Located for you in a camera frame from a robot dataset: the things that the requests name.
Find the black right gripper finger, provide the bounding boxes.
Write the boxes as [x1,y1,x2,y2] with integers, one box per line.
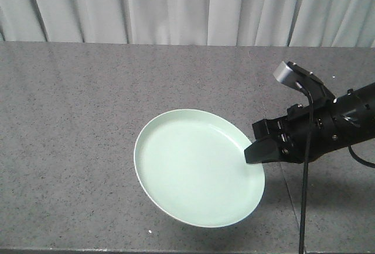
[244,137,281,164]

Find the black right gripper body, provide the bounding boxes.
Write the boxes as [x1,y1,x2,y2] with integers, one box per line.
[253,104,334,163]

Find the mint green round plate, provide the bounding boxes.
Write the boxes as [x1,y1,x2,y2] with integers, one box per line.
[134,109,265,228]

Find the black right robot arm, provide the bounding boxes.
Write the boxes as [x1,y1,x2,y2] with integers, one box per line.
[244,84,374,164]

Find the white pleated curtain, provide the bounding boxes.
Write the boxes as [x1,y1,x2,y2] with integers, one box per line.
[1,0,374,47]

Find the black camera cable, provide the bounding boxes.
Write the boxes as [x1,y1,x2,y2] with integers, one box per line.
[295,83,315,254]

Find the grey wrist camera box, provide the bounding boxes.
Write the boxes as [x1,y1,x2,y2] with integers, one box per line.
[273,61,336,104]

